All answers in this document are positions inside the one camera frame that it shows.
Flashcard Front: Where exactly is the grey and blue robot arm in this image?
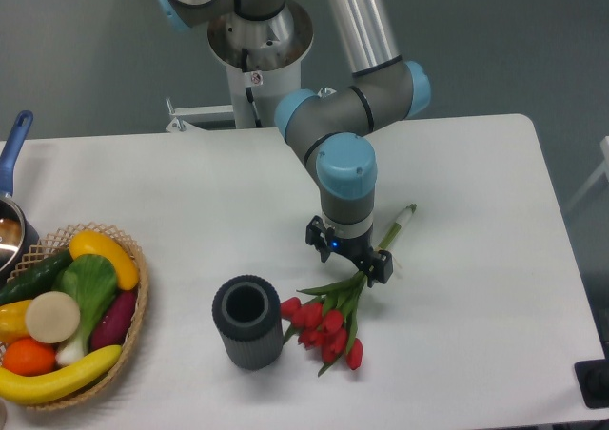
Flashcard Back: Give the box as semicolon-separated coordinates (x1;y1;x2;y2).
158;0;431;284

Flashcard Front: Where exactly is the black device at right edge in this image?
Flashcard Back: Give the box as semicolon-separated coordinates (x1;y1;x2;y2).
574;359;608;409

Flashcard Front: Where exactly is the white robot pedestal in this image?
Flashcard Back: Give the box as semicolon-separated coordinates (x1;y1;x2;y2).
164;0;337;133

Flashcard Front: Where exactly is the beige round disc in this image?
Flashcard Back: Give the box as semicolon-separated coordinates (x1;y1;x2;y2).
25;291;80;344

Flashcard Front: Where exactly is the yellow banana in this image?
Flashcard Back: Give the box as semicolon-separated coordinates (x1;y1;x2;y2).
1;345;122;405

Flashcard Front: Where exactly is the blue handled steel pot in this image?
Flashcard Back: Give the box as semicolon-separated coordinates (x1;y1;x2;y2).
1;110;39;285

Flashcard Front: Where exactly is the white frame at right edge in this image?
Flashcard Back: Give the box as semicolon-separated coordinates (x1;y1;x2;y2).
565;136;608;215

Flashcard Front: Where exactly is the green cucumber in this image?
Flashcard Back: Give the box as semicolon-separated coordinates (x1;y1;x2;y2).
1;250;72;305

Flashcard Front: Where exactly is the orange fruit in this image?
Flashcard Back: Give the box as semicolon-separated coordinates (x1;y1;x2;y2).
2;338;55;377

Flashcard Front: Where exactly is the green bok choy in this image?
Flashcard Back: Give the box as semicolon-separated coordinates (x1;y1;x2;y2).
53;254;117;367

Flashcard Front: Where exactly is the dark grey ribbed vase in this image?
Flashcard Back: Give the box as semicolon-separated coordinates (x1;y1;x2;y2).
211;275;284;371

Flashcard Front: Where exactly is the yellow bell pepper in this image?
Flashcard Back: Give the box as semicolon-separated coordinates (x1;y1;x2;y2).
0;300;31;345

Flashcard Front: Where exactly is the purple sweet potato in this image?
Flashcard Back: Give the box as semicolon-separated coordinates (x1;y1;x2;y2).
89;291;137;351

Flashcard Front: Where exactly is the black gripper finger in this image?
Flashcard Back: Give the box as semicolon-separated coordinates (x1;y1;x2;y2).
355;249;393;288
305;216;335;263

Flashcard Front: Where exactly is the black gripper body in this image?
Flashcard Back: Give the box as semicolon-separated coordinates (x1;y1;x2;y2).
321;222;373;269

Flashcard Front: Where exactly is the woven wicker basket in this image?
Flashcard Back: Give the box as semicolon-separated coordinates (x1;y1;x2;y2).
10;223;149;411

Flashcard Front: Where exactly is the red tulip bouquet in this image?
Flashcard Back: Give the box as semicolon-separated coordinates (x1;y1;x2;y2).
280;203;419;378

